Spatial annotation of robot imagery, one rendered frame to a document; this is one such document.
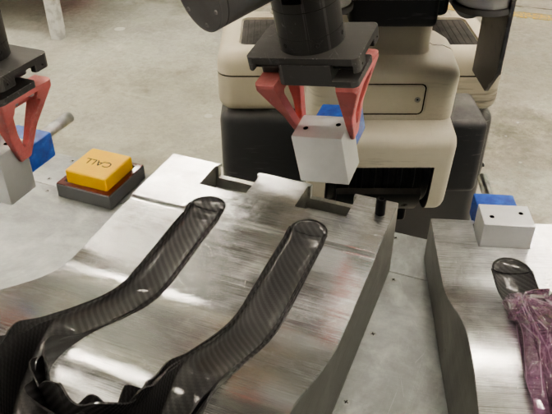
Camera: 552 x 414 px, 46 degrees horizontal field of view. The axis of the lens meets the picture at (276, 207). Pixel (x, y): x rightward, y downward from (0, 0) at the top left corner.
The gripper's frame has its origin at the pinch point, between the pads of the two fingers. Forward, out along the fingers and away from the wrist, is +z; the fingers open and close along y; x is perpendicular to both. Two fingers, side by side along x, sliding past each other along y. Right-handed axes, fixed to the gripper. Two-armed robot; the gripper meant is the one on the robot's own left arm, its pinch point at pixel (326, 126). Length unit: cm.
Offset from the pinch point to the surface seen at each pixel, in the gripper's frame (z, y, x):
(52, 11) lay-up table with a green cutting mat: 80, -228, 197
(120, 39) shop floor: 102, -201, 207
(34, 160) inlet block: -1.9, -26.6, -11.1
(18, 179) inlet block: -1.9, -26.2, -14.1
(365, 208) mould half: 8.5, 3.3, -1.6
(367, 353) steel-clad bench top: 16.3, 6.0, -13.2
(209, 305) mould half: 5.2, -4.8, -19.1
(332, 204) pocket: 9.7, -0.8, -0.3
